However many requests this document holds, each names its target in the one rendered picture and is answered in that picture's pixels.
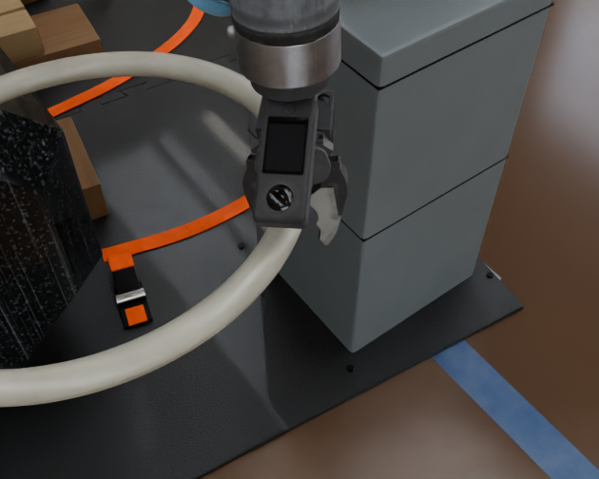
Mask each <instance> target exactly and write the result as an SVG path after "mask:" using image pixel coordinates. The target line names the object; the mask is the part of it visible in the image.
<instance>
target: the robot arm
mask: <svg viewBox="0 0 599 479"><path fill-rule="evenodd" d="M187 1H188V2H190V3H191V4H192V5H193V6H195V7H196V8H197V9H199V10H201V11H203V12H205V13H208V14H211V15H214V16H220V17H224V16H231V18H232V24H233V26H229V27H227V35H228V36H229V37H235V38H236V52H237V58H238V64H239V68H240V72H241V73H242V74H243V75H244V76H245V78H246V79H247V80H249V81H250V82H251V86H252V87H253V88H254V90H255V91H256V92H257V93H259V94H260V95H261V96H262V97H261V105H260V110H259V115H258V119H257V123H256V127H255V129H256V133H257V138H258V139H257V140H256V141H254V142H253V143H252V147H251V152H253V153H255V154H257V155H253V154H247V158H246V167H245V170H244V175H243V180H242V188H243V193H244V195H245V197H246V199H247V202H248V204H249V206H250V209H251V211H252V213H253V219H254V221H255V222H256V224H257V225H258V226H260V227H261V229H262V231H263V232H264V233H265V231H266V229H267V227H276V228H293V229H304V228H306V227H307V225H308V221H309V211H310V205H311V206H312V207H313V208H314V209H315V210H316V212H317V213H318V219H317V226H318V227H319V241H320V242H321V243H322V244H323V245H327V244H329V242H330V241H331V240H332V238H333V237H334V235H335V234H336V232H337V230H338V225H339V222H340V218H341V216H342V212H343V208H344V204H345V202H346V198H347V191H348V175H347V170H346V168H345V166H344V165H343V164H342V163H341V162H340V155H337V156H332V153H333V149H334V141H335V96H334V90H324V89H325V88H326V86H327V85H328V83H329V81H330V75H332V74H333V73H334V72H335V71H336V70H337V69H338V66H339V64H340V61H341V33H340V12H339V6H340V1H339V0H187ZM320 97H327V98H328V99H329V104H327V103H326V102H324V99H323V98H320ZM330 141H331V142H330Z"/></svg>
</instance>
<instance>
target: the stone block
mask: <svg viewBox="0 0 599 479"><path fill-rule="evenodd" d="M15 70H17V68H16V67H15V66H14V64H13V63H12V62H11V60H10V59H9V57H8V56H7V55H6V53H5V52H4V51H3V50H2V49H1V48H0V76H1V75H4V74H6V73H9V72H12V71H15ZM102 255H103V252H102V249H101V246H100V243H99V241H98V238H97V235H96V231H95V228H94V225H93V222H92V219H91V216H90V214H89V211H88V207H87V202H86V199H85V196H84V193H83V190H82V187H81V184H80V181H79V178H78V175H77V172H76V169H75V166H74V163H73V159H72V157H71V154H70V151H69V148H68V143H67V139H66V136H65V133H64V130H63V129H62V128H61V126H59V125H58V123H57V122H56V121H55V119H54V118H53V117H52V116H51V114H50V113H49V112H48V110H47V109H46V107H45V106H44V105H43V103H42V102H41V101H40V99H39V98H38V97H37V95H36V94H35V93H34V92H31V93H28V94H26V95H23V96H20V97H17V98H14V99H12V100H9V101H6V102H4V103H3V104H0V370H1V369H20V368H23V366H24V365H25V364H26V362H27V361H28V360H29V358H30V356H31V355H32V354H33V352H34V351H35V350H36V348H37V347H38V345H39V344H40V343H41V341H42V340H43V339H44V337H45V336H46V334H47V333H48V331H49V330H50V329H51V327H52V326H53V325H54V323H55V322H56V320H57V319H58V318H59V316H60V315H61V314H62V313H63V312H64V310H65V309H66V308H67V306H68V305H69V303H70V302H71V300H72V299H73V298H74V296H75V295H76V294H77V292H78V291H79V289H80V288H81V286H82V285H83V283H84V282H85V281H86V279H87V277H88V276H89V274H90V273H91V271H92V270H93V268H94V267H95V265H96V264H97V262H98V261H99V259H100V258H101V256H102Z"/></svg>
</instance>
